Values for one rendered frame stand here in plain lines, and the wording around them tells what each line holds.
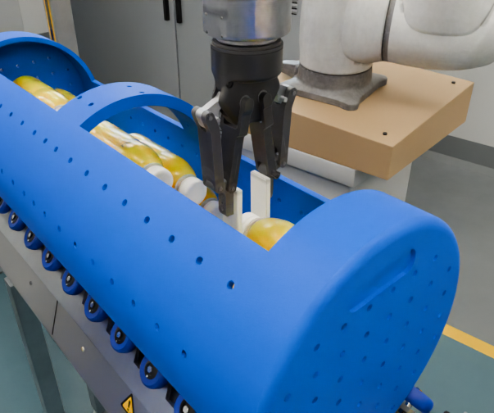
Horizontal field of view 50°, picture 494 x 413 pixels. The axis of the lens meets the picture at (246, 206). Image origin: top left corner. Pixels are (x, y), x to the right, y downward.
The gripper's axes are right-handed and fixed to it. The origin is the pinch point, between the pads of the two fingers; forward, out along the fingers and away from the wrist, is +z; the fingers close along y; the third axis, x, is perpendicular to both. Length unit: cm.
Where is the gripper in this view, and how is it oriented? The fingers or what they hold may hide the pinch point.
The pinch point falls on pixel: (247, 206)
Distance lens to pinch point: 64.9
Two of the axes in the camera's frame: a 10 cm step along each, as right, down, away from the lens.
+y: -7.6, 3.3, -5.6
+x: 6.5, 3.9, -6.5
